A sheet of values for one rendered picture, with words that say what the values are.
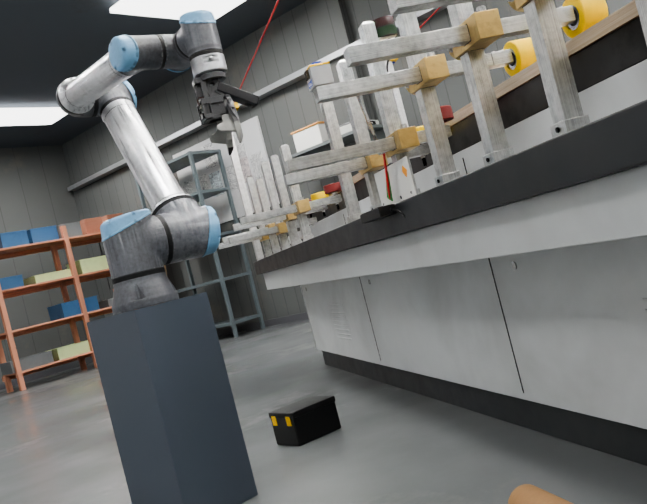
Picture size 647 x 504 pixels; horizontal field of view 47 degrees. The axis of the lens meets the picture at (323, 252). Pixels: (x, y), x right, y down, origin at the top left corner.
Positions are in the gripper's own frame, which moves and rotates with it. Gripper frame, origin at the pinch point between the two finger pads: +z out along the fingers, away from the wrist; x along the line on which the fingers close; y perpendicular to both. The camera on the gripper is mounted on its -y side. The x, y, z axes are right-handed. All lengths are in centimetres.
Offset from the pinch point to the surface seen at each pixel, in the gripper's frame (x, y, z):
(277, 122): -627, -205, -132
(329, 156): 17.6, -17.5, 9.2
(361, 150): 18.2, -25.8, 9.4
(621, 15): 84, -52, 5
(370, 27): 15.3, -37.9, -21.5
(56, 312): -829, 82, 14
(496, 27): 72, -35, 0
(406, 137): 22.5, -36.5, 9.2
